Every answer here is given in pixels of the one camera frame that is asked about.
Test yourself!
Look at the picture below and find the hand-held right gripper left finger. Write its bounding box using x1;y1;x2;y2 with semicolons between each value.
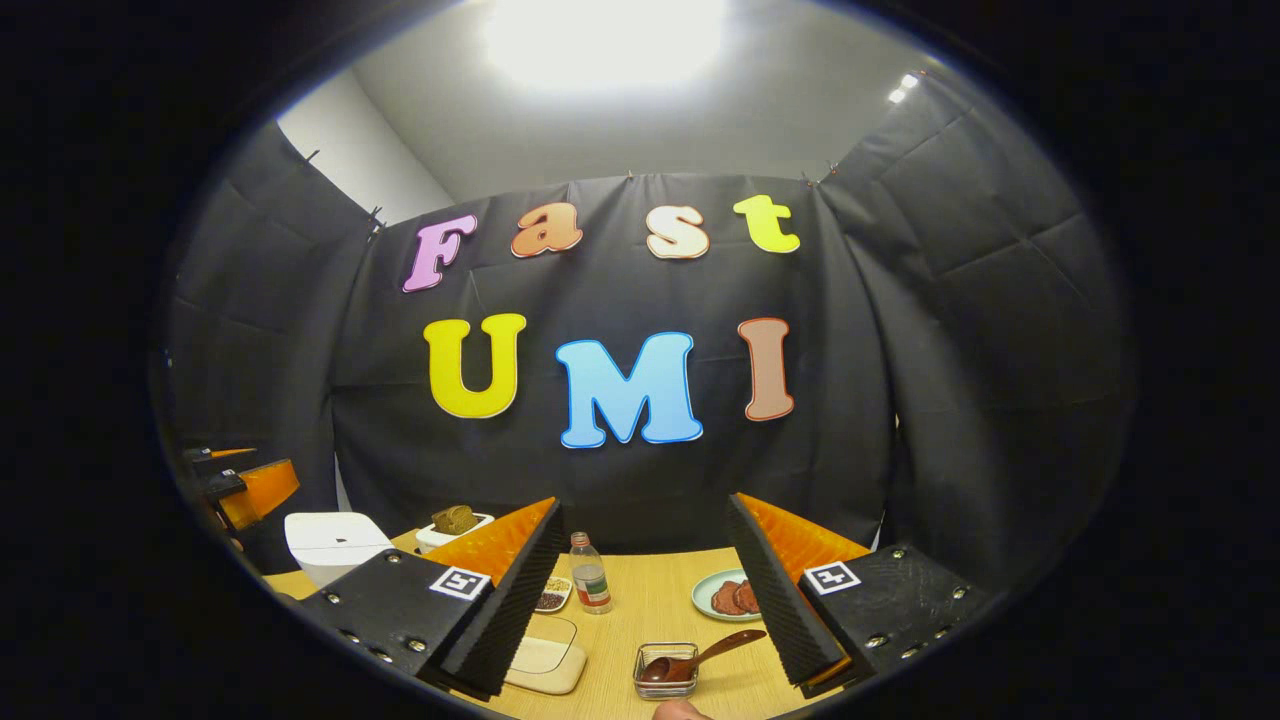
300;497;566;701

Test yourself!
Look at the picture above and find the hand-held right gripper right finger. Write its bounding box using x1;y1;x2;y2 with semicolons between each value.
725;492;986;698

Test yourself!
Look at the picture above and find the clear container of rice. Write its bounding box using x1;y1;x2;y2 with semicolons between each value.
503;614;589;696

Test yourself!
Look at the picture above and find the white rice cooker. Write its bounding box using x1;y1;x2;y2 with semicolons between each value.
284;511;396;589

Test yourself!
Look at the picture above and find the brown wooden spoon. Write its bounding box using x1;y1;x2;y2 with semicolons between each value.
640;628;768;686

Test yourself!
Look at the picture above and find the clear square chopstick holder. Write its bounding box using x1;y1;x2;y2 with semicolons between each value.
633;642;700;700

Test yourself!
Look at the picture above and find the pale green plate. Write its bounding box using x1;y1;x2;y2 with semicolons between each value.
692;568;766;623

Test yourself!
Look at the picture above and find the clear plastic bottle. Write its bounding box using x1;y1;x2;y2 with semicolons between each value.
569;532;613;615

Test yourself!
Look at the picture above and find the white toaster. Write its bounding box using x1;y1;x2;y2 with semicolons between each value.
415;512;496;554

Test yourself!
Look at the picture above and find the black backdrop cloth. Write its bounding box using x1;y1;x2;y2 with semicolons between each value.
160;75;1136;601

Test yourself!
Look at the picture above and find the large ceiling light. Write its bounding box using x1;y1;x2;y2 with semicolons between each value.
485;0;726;91

